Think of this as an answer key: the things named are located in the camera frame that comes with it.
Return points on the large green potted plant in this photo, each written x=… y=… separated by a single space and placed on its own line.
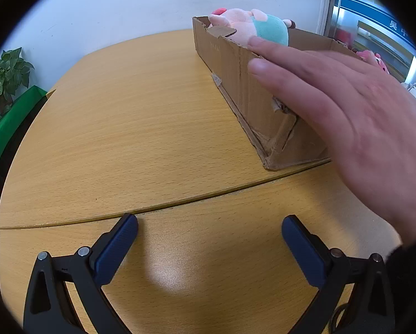
x=9 y=73

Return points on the pink and teal plush toy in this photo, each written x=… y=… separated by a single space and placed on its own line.
x=242 y=24

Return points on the blue band window sign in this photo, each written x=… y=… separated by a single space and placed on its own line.
x=374 y=12

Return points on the shallow brown cardboard box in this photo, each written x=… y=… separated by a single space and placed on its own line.
x=228 y=62

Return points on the person's right hand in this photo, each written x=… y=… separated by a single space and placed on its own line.
x=361 y=128

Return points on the metal glass partition frame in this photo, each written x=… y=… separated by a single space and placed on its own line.
x=333 y=17

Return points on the magenta plush bear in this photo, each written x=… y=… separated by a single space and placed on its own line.
x=371 y=57

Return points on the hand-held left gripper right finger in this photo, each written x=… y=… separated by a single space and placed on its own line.
x=303 y=250

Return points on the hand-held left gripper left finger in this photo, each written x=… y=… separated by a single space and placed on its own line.
x=115 y=250

